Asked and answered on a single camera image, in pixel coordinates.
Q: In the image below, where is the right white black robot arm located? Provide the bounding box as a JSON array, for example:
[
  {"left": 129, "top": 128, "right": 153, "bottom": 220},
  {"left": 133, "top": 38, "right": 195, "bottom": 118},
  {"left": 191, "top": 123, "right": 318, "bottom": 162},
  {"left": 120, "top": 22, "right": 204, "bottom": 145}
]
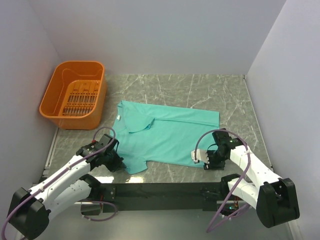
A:
[{"left": 191, "top": 128, "right": 300, "bottom": 228}]

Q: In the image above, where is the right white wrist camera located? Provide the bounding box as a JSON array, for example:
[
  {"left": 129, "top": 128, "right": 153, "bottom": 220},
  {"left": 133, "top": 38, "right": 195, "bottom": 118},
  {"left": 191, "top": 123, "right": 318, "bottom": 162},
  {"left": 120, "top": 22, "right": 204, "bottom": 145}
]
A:
[{"left": 191, "top": 149, "right": 209, "bottom": 164}]

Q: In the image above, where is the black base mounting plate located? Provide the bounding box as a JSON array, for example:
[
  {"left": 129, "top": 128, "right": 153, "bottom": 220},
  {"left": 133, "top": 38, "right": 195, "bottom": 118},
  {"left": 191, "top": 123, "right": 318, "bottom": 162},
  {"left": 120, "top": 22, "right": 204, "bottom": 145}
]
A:
[{"left": 101, "top": 182, "right": 227, "bottom": 212}]

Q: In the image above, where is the orange plastic basket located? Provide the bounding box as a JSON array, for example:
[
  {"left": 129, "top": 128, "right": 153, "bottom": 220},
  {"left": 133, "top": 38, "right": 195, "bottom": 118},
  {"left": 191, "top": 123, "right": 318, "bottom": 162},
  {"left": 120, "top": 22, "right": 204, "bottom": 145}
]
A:
[{"left": 39, "top": 61, "right": 108, "bottom": 130}]

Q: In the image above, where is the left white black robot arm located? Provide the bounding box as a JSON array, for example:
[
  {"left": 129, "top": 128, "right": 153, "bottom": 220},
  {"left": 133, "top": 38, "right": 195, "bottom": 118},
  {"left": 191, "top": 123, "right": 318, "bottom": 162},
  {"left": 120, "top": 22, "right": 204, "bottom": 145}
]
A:
[{"left": 5, "top": 134, "right": 125, "bottom": 240}]

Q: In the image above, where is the teal t shirt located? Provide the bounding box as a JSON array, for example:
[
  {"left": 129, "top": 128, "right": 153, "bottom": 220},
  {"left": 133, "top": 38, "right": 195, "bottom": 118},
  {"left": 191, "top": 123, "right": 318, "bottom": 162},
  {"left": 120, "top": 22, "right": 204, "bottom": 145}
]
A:
[{"left": 112, "top": 100, "right": 220, "bottom": 175}]

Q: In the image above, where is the aluminium frame rail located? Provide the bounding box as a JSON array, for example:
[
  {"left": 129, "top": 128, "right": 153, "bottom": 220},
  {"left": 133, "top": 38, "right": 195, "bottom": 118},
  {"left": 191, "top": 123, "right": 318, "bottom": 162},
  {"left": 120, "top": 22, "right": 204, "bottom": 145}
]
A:
[{"left": 15, "top": 129, "right": 303, "bottom": 240}]

